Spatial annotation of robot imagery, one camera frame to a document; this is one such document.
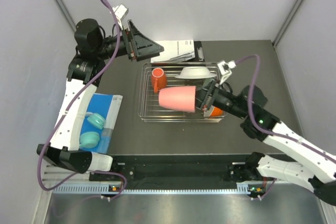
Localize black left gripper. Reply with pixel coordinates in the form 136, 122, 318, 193
94, 20, 163, 61

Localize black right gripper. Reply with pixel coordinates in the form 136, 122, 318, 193
180, 78, 248, 120

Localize white orange bowl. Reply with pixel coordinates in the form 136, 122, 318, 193
203, 105, 226, 118

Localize white fluted plate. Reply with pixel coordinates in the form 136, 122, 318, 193
176, 66, 216, 79

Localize pink plastic cup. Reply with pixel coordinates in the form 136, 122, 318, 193
159, 86, 196, 113

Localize orange ceramic mug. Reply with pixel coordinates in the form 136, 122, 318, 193
151, 68, 167, 93

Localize chrome wire dish rack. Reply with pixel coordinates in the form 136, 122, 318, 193
138, 62, 226, 123

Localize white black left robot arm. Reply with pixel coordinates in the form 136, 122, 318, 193
37, 18, 164, 180

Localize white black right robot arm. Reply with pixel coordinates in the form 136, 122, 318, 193
195, 80, 335, 206

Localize white paper manual booklet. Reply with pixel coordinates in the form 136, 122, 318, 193
151, 39, 195, 63

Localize black clipboard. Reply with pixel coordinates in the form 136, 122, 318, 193
194, 41, 204, 62

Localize blue white headphone box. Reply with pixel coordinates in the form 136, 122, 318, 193
79, 93, 123, 154

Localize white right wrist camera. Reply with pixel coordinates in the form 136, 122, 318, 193
217, 60, 236, 85

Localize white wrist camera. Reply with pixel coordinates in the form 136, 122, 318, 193
217, 60, 236, 85
112, 4, 129, 26

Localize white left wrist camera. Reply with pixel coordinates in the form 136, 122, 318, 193
112, 4, 129, 26

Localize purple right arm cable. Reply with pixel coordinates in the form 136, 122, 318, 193
235, 54, 336, 201

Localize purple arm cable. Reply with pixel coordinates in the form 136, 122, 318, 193
235, 54, 336, 201
36, 0, 128, 204

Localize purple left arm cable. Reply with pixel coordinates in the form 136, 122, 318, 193
36, 0, 128, 204

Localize grey slotted cable duct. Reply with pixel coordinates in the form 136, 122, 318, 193
52, 181, 267, 195

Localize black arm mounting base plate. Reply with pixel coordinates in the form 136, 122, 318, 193
89, 154, 279, 190

